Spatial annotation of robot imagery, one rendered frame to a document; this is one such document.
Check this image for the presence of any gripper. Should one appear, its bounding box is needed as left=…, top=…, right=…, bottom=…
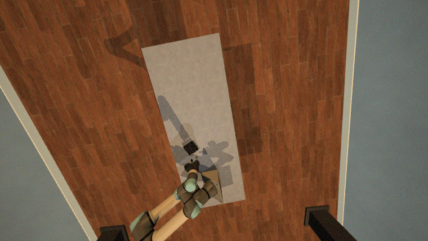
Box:
left=184, top=155, right=199, bottom=175

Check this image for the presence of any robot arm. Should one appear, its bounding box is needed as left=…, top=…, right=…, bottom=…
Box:
left=130, top=172, right=217, bottom=241

